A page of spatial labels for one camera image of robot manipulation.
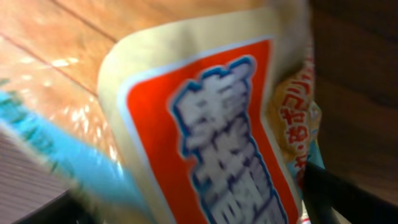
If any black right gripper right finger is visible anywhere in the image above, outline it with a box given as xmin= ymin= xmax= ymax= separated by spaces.
xmin=303 ymin=162 xmax=397 ymax=224

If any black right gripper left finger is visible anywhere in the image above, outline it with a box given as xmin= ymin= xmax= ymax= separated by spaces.
xmin=13 ymin=192 xmax=93 ymax=224

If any yellow snack bag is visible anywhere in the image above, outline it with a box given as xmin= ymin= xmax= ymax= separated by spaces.
xmin=0 ymin=0 xmax=326 ymax=224

